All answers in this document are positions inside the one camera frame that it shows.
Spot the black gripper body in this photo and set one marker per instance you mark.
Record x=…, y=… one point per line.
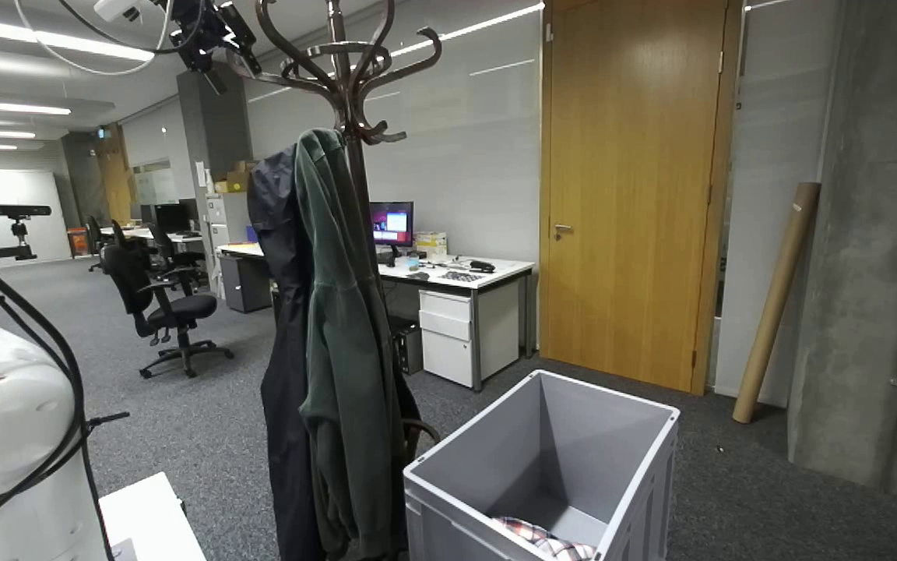
x=196, y=31

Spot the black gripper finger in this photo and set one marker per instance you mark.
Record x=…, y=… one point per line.
x=244, y=43
x=230, y=47

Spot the green hoodie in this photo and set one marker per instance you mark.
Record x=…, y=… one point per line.
x=349, y=363

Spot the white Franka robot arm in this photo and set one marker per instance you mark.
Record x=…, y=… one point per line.
x=1, y=416

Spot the dark wooden coat rack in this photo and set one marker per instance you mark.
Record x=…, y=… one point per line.
x=349, y=93

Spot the light wooden door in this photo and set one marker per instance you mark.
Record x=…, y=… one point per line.
x=623, y=189
x=116, y=176

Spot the ceiling LED strip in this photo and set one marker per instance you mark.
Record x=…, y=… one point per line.
x=468, y=28

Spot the lit computer monitor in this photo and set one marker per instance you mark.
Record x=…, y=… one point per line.
x=394, y=221

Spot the grey drawer cabinet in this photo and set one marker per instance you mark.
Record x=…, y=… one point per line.
x=248, y=282

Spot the black office chair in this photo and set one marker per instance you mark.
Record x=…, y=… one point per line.
x=173, y=308

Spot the yellow desk item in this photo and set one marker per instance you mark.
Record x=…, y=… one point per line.
x=434, y=244

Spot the black stapler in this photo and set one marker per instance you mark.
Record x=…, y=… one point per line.
x=481, y=266

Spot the grey plastic crate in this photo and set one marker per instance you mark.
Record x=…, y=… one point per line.
x=575, y=446

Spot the patterned cloth in crate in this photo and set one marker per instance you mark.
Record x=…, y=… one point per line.
x=531, y=538

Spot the long cardboard tube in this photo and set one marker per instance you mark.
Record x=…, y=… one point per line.
x=777, y=300

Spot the black camera stand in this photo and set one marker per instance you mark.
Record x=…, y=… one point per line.
x=11, y=208

